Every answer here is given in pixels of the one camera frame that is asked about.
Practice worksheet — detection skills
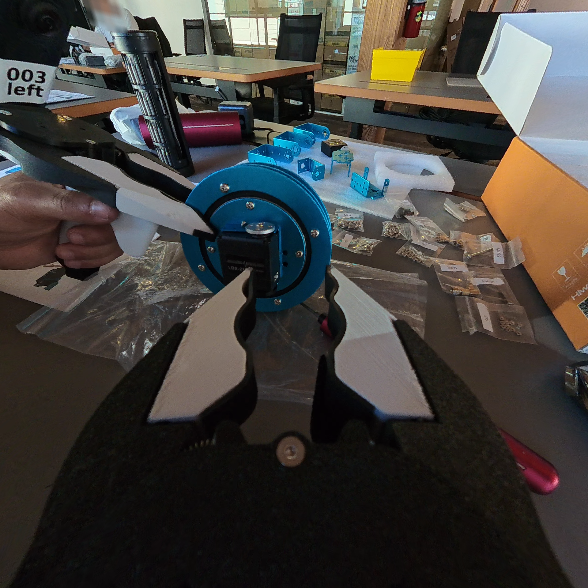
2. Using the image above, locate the pink screwdriver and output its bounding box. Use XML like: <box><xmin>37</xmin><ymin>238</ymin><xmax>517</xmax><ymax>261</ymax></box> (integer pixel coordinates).
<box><xmin>305</xmin><ymin>307</ymin><xmax>560</xmax><ymax>496</ymax></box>

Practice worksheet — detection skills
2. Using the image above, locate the large blue U bracket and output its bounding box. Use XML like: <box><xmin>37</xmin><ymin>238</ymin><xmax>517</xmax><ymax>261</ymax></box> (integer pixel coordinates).
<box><xmin>248</xmin><ymin>144</ymin><xmax>295</xmax><ymax>165</ymax></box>
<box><xmin>272</xmin><ymin>131</ymin><xmax>303</xmax><ymax>157</ymax></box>
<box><xmin>293</xmin><ymin>122</ymin><xmax>330</xmax><ymax>148</ymax></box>

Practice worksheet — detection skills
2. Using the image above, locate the black office chair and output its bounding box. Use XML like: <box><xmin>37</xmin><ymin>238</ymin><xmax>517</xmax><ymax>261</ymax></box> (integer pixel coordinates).
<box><xmin>183</xmin><ymin>18</ymin><xmax>207</xmax><ymax>57</ymax></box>
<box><xmin>209</xmin><ymin>18</ymin><xmax>236</xmax><ymax>57</ymax></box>
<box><xmin>275</xmin><ymin>13</ymin><xmax>323</xmax><ymax>122</ymax></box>
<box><xmin>452</xmin><ymin>10</ymin><xmax>503</xmax><ymax>76</ymax></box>

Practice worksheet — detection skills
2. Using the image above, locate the group of small screw bags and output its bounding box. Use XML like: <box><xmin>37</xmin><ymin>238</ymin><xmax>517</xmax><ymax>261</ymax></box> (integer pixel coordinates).
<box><xmin>331</xmin><ymin>193</ymin><xmax>537</xmax><ymax>345</ymax></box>

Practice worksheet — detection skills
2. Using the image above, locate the white instruction sheet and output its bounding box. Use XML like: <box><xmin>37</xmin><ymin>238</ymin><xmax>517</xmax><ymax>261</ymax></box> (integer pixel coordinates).
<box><xmin>0</xmin><ymin>253</ymin><xmax>125</xmax><ymax>313</ymax></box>

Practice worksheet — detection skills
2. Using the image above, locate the dark grey desk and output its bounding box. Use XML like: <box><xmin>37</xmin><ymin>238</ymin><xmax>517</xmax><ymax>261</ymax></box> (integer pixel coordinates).
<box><xmin>0</xmin><ymin>117</ymin><xmax>588</xmax><ymax>588</ymax></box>

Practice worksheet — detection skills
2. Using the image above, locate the yellow plastic bin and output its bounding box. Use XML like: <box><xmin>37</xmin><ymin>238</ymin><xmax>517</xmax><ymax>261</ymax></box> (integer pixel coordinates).
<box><xmin>370</xmin><ymin>47</ymin><xmax>425</xmax><ymax>82</ymax></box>

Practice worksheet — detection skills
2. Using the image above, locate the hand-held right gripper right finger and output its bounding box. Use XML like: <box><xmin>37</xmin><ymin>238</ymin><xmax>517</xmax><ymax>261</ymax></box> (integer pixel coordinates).
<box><xmin>315</xmin><ymin>266</ymin><xmax>435</xmax><ymax>421</ymax></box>

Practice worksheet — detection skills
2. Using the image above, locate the blue robot arm turntable base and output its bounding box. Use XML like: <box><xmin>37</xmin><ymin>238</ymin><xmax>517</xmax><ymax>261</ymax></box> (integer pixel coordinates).
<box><xmin>179</xmin><ymin>165</ymin><xmax>332</xmax><ymax>314</ymax></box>

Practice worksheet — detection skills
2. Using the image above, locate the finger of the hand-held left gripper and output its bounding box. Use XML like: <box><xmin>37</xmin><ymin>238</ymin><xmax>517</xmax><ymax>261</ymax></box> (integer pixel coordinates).
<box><xmin>123</xmin><ymin>153</ymin><xmax>214</xmax><ymax>228</ymax></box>
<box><xmin>62</xmin><ymin>156</ymin><xmax>217</xmax><ymax>239</ymax></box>

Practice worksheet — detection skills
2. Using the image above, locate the magenta metal cylinder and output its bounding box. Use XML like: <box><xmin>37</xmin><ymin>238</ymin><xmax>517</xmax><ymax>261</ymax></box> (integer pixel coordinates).
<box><xmin>138</xmin><ymin>111</ymin><xmax>243</xmax><ymax>149</ymax></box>

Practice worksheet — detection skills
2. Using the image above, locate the black patterned bottle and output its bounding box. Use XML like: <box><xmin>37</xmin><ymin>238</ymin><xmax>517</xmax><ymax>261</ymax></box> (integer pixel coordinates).
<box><xmin>111</xmin><ymin>30</ymin><xmax>196</xmax><ymax>177</ymax></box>

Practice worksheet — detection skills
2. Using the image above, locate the grey electronic device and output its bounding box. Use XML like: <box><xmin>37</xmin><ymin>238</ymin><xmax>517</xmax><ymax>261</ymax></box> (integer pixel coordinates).
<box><xmin>217</xmin><ymin>101</ymin><xmax>255</xmax><ymax>138</ymax></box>

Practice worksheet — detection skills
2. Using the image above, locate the dark shiny parts bag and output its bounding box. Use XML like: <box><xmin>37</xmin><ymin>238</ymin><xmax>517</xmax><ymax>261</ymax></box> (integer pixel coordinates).
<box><xmin>564</xmin><ymin>360</ymin><xmax>588</xmax><ymax>412</ymax></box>

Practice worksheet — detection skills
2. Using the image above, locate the white plastic bag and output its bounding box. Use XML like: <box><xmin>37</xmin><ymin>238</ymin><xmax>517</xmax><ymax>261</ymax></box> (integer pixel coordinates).
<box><xmin>109</xmin><ymin>103</ymin><xmax>194</xmax><ymax>145</ymax></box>

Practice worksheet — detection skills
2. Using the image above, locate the orange-edged grey table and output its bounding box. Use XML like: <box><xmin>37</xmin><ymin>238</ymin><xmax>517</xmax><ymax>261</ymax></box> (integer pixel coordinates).
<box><xmin>163</xmin><ymin>54</ymin><xmax>322</xmax><ymax>125</ymax></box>
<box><xmin>59</xmin><ymin>62</ymin><xmax>127</xmax><ymax>76</ymax></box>
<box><xmin>315</xmin><ymin>70</ymin><xmax>515</xmax><ymax>161</ymax></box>
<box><xmin>46</xmin><ymin>89</ymin><xmax>138</xmax><ymax>120</ymax></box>

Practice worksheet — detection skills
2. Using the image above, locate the wooden column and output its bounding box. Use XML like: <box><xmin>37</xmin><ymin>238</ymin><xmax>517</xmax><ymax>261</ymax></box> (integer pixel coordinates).
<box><xmin>357</xmin><ymin>0</ymin><xmax>409</xmax><ymax>144</ymax></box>

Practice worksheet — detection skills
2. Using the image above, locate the stack of printed papers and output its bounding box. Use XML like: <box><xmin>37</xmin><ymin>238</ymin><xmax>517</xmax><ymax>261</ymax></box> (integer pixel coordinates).
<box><xmin>48</xmin><ymin>89</ymin><xmax>95</xmax><ymax>104</ymax></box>

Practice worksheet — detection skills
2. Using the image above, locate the large clear plastic bag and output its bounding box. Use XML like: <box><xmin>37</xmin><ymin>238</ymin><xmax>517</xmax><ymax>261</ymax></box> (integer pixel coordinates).
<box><xmin>16</xmin><ymin>241</ymin><xmax>429</xmax><ymax>405</ymax></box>

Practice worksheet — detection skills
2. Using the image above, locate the white foam cutout frame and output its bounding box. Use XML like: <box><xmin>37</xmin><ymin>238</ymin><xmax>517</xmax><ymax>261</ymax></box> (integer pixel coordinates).
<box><xmin>373</xmin><ymin>151</ymin><xmax>455</xmax><ymax>193</ymax></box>

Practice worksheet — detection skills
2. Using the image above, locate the red fire extinguisher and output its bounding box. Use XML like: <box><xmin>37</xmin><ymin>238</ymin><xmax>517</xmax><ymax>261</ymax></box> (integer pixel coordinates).
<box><xmin>403</xmin><ymin>0</ymin><xmax>429</xmax><ymax>40</ymax></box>

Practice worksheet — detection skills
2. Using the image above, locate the person's left hand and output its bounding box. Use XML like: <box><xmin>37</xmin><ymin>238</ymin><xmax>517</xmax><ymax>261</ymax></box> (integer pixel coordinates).
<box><xmin>0</xmin><ymin>172</ymin><xmax>125</xmax><ymax>272</ymax></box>

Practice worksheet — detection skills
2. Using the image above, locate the black servo with silver horn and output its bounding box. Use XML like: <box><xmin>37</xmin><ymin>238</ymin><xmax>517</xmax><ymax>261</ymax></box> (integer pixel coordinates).
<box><xmin>216</xmin><ymin>220</ymin><xmax>282</xmax><ymax>295</ymax></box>

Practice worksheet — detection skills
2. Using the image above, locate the white foam sheet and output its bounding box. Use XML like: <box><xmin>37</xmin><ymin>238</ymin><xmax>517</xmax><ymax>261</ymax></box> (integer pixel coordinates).
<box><xmin>236</xmin><ymin>133</ymin><xmax>455</xmax><ymax>217</ymax></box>

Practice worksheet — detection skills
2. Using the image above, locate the orange cardboard box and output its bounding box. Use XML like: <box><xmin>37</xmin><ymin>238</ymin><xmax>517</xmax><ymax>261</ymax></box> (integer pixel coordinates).
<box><xmin>478</xmin><ymin>11</ymin><xmax>588</xmax><ymax>352</ymax></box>

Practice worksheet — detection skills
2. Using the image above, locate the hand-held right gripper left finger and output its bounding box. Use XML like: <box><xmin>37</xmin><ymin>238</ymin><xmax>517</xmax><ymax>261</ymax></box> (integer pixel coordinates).
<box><xmin>147</xmin><ymin>268</ymin><xmax>258</xmax><ymax>423</ymax></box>

